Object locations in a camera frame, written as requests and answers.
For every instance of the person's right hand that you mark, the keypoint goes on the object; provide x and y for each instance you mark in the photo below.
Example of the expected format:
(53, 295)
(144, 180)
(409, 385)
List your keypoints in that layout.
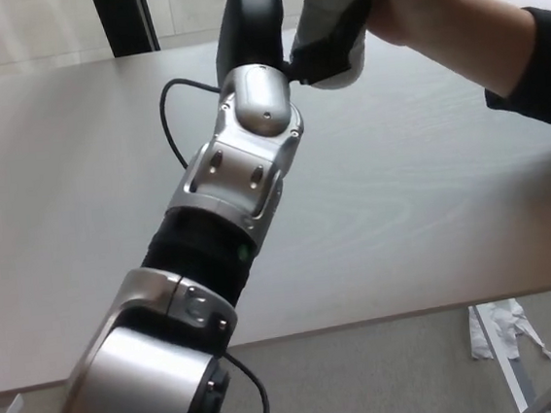
(412, 3)

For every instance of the white vertical table leg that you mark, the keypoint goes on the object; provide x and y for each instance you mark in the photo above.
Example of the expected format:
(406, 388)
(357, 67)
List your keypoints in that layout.
(497, 356)

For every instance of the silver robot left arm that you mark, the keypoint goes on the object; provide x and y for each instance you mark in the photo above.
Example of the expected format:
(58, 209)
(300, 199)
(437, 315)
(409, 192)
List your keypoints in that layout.
(233, 171)

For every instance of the crumpled white paper scrap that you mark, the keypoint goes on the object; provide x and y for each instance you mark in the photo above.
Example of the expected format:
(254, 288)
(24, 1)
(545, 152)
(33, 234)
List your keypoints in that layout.
(481, 340)

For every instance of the white table frame bracket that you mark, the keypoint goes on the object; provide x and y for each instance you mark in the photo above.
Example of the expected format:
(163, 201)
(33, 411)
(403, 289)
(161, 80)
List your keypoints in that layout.
(11, 405)

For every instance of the person's right forearm dark sleeve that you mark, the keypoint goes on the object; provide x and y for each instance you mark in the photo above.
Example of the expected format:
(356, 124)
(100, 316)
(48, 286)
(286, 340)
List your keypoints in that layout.
(535, 64)

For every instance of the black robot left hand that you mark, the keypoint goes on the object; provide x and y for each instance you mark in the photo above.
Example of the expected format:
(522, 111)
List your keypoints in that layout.
(251, 28)

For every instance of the black vertical pillar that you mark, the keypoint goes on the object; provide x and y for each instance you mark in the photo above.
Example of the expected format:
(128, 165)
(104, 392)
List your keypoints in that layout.
(123, 21)

